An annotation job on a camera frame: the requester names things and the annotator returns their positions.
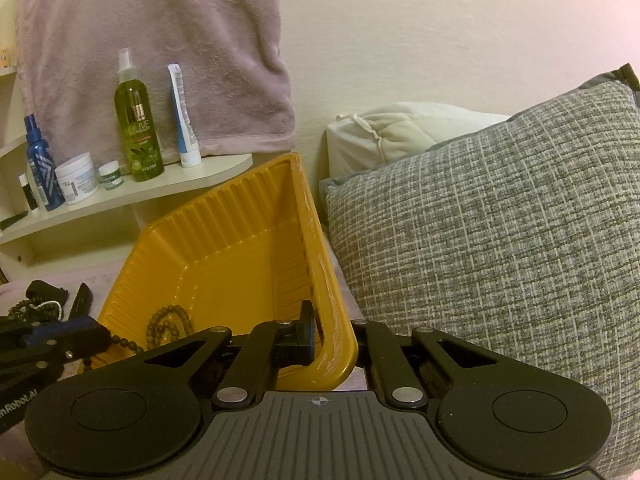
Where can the black lipstick tube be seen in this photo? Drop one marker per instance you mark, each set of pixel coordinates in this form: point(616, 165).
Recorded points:
point(81, 300)

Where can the yellow plastic tray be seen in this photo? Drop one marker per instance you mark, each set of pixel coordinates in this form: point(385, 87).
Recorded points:
point(225, 240)

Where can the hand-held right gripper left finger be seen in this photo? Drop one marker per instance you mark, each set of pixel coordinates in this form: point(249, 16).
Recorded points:
point(302, 345)

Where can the pink hanging towel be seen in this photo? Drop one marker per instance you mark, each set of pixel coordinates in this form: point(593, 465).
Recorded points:
point(150, 35)

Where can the green spray bottle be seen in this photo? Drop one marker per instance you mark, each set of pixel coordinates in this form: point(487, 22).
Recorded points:
point(140, 145)

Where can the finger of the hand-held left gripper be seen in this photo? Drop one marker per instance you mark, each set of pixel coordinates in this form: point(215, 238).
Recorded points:
point(30, 365)
point(65, 334)

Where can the grey checked pillow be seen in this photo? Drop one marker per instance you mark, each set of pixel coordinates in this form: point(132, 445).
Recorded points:
point(500, 210)

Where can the blue spray bottle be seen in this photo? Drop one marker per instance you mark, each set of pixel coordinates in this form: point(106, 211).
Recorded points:
point(45, 175)

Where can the cream pillow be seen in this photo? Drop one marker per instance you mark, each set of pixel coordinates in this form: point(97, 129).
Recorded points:
point(400, 130)

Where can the blue and white tube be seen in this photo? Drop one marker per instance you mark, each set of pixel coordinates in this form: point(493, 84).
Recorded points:
point(185, 130)

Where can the white cream jar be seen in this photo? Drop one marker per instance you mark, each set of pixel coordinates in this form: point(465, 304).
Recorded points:
point(77, 180)

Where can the small green label jar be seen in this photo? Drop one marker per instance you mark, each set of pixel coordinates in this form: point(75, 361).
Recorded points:
point(111, 177)

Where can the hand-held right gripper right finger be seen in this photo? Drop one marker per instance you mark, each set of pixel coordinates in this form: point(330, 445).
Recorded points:
point(370, 340)

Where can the cream wooden shelf unit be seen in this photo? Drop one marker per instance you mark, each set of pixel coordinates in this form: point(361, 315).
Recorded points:
point(150, 195)

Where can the pile of beaded jewelry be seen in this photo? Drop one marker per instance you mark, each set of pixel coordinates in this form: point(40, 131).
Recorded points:
point(20, 307)

